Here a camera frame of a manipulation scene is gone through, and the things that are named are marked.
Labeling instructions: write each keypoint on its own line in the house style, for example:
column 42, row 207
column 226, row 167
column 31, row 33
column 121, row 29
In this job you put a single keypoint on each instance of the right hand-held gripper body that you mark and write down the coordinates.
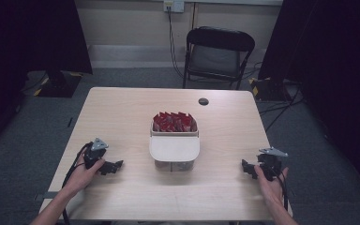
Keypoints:
column 270, row 164

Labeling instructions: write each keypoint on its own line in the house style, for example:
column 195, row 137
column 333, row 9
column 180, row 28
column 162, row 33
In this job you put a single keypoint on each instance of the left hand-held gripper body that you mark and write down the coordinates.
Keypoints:
column 94, row 154

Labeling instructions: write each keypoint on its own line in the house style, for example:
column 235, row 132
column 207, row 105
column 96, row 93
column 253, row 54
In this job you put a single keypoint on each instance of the person's right hand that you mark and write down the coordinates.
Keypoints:
column 273, row 190

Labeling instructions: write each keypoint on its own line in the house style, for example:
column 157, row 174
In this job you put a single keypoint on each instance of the person's left hand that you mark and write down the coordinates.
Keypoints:
column 80, row 178

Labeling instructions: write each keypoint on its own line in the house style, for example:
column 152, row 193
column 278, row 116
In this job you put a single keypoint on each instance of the light wooden box lid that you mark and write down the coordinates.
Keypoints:
column 174, row 148

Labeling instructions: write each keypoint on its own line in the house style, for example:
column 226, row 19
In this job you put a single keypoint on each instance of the clear plastic box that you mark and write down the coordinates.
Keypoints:
column 181, row 165

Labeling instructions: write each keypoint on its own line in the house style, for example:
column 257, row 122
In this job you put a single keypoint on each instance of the stack of red packets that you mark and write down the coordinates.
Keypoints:
column 174, row 122

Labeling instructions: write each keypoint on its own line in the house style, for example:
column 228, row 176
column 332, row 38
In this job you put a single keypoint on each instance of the black stand base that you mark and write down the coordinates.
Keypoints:
column 270, row 89
column 59, row 84

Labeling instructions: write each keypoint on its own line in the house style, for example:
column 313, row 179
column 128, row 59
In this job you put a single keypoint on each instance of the black curtain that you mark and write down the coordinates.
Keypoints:
column 334, row 78
column 28, row 47

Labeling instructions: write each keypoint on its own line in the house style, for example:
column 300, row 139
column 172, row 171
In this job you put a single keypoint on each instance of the black folding chair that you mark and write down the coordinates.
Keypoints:
column 217, row 56

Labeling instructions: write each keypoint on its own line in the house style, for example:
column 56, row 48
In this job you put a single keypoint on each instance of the white wall socket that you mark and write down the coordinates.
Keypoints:
column 173, row 5

